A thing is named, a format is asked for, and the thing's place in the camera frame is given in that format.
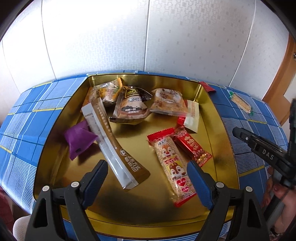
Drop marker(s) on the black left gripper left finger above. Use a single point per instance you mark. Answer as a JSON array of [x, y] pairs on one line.
[[46, 221]]

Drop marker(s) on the finger of the black right gripper seen afar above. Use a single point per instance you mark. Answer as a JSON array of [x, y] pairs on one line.
[[281, 160]]

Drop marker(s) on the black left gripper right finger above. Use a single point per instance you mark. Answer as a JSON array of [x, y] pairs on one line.
[[247, 221]]

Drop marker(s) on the cracker packet with green ends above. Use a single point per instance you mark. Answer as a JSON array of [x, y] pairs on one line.
[[241, 103]]

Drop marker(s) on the red patterned candy packet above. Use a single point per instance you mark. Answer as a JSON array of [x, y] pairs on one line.
[[190, 146]]

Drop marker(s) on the squirrel sesame bar packet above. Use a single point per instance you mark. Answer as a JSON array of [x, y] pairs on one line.
[[173, 164]]

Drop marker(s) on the purple snack packet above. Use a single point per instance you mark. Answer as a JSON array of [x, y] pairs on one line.
[[79, 139]]

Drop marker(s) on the long brown white stick packet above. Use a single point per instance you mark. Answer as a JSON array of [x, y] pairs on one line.
[[128, 171]]

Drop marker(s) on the plain red foil packet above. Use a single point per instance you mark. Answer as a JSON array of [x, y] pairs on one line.
[[207, 87]]

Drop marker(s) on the tan pastry packet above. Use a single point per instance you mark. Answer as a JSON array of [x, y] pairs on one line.
[[168, 102]]

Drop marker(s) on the red white snack packet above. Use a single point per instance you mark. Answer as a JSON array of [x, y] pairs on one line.
[[191, 121]]

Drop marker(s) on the person's right hand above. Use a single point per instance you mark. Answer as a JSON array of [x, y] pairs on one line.
[[279, 204]]

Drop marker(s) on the orange wooden door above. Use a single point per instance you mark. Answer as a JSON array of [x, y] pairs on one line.
[[274, 97]]

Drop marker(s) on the blue checked tablecloth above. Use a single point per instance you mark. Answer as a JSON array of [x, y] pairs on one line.
[[29, 122]]

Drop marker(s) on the gold tin box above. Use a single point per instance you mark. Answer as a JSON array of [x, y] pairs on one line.
[[147, 211]]

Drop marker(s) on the orange clear candy packet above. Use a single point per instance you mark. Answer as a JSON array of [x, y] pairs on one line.
[[108, 92]]

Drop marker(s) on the brown bun snack packet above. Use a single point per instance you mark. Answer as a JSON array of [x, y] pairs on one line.
[[130, 106]]

